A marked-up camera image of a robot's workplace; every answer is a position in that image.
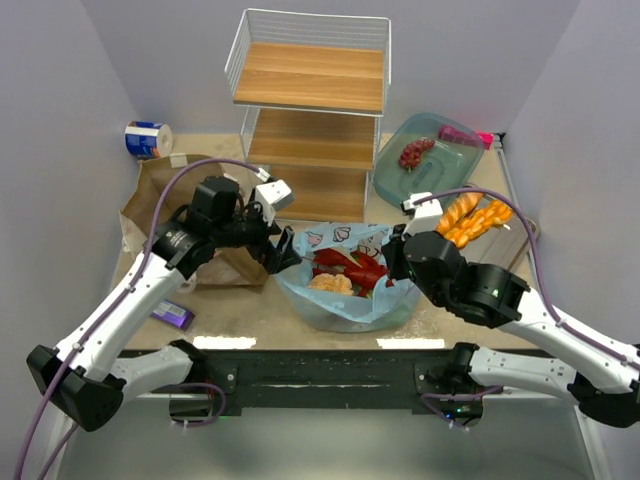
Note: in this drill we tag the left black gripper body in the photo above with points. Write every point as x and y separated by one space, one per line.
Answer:
267 248

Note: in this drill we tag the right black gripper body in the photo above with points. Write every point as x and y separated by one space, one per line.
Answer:
396 257

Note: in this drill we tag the red toy lobster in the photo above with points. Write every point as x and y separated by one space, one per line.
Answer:
363 270

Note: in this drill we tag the twisted sugar donut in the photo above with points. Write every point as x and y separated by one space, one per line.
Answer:
332 283

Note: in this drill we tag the light blue plastic bag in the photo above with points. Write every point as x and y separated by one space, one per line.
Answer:
392 304

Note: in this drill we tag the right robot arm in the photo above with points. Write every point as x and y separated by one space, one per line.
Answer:
597 374

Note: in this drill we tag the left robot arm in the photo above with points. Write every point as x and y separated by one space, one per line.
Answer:
83 375

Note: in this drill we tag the teal plastic food container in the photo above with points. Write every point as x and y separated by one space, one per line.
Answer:
446 166

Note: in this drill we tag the long bread loaf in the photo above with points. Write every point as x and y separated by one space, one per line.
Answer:
460 207

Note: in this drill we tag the metal tray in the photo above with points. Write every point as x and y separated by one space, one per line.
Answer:
504 246

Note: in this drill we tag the red grape bunch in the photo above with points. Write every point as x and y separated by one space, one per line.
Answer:
411 156

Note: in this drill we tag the orange croissant bread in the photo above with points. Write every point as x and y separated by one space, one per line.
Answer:
495 214

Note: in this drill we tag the purple chocolate bar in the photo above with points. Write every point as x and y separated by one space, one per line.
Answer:
173 314

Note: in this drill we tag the blue white toilet paper roll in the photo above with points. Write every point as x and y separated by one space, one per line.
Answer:
148 140

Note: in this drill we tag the pink purple toy vegetable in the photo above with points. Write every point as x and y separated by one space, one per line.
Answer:
450 134

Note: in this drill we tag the pink small object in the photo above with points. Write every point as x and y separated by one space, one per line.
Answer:
487 139

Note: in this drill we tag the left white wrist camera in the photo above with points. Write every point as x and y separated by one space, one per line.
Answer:
271 194

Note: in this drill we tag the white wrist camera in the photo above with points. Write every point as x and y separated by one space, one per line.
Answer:
423 216
271 194

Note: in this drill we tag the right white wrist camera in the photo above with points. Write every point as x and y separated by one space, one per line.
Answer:
423 216

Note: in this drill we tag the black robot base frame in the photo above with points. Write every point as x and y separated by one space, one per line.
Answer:
333 379

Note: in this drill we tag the white wire wooden shelf rack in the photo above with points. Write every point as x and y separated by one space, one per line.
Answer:
312 90

